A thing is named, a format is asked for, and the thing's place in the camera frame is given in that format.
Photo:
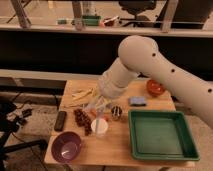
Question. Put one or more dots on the green box on shelf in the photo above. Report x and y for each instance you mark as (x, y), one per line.
(91, 20)

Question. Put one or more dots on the purple bowl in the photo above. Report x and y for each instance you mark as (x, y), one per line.
(66, 147)

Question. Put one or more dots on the blue sponge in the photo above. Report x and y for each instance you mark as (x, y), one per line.
(137, 101)

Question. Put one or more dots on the black office chair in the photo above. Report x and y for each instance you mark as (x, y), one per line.
(136, 8)

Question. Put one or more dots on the red bowl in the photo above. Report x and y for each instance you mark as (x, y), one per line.
(154, 88)

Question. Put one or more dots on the white paper cup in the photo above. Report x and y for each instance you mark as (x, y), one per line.
(104, 127)

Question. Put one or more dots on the beige wooden sticks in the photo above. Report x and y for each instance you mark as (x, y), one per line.
(81, 94)

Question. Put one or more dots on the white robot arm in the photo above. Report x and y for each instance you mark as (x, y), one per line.
(137, 54)

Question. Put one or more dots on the black remote control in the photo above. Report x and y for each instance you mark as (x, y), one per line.
(60, 120)

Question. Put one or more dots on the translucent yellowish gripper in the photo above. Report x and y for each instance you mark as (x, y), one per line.
(98, 102)

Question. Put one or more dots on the green plastic tray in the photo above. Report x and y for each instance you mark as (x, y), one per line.
(161, 136)

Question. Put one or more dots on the light blue towel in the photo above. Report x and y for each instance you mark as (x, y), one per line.
(99, 124)

